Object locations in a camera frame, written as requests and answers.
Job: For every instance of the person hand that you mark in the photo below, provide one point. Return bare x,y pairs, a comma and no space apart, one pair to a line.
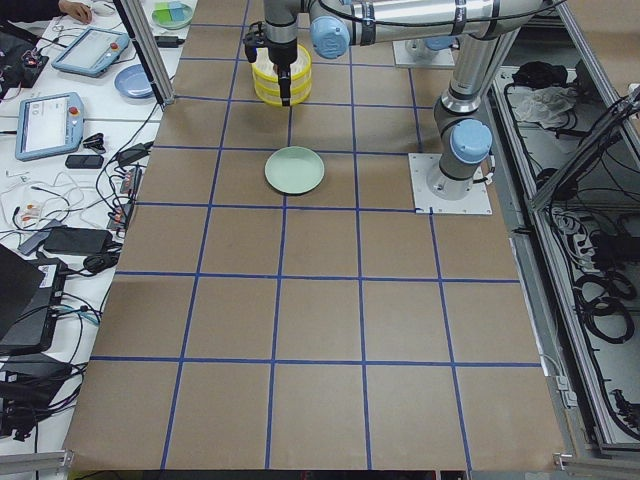
77,10

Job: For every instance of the crumpled white cloth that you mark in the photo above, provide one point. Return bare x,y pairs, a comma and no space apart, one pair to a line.
548,107

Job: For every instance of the teach pendant upper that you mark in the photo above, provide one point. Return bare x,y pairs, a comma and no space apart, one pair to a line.
92,52

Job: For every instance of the black power adapter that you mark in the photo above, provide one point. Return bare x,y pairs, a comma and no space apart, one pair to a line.
77,241

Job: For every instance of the teach pendant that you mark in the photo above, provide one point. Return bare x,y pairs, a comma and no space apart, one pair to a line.
49,126
92,52

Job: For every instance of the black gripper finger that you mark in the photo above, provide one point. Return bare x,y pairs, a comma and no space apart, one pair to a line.
284,83

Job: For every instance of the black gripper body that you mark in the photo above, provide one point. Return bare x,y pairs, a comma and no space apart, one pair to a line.
282,54

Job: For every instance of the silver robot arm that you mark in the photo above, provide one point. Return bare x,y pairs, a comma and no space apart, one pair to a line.
486,30

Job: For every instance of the black laptop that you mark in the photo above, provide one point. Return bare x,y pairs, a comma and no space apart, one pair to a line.
31,291

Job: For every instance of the aluminium frame post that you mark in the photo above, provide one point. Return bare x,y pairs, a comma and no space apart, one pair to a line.
137,27

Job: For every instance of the blue plate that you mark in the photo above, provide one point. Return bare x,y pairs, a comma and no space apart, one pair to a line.
132,82

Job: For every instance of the mint green plate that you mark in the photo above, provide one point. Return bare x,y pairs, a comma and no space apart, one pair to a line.
294,170

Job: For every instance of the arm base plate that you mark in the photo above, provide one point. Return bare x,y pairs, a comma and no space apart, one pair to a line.
427,53
434,193

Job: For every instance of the teach pendant lower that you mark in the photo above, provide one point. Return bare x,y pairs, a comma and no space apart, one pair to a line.
49,126

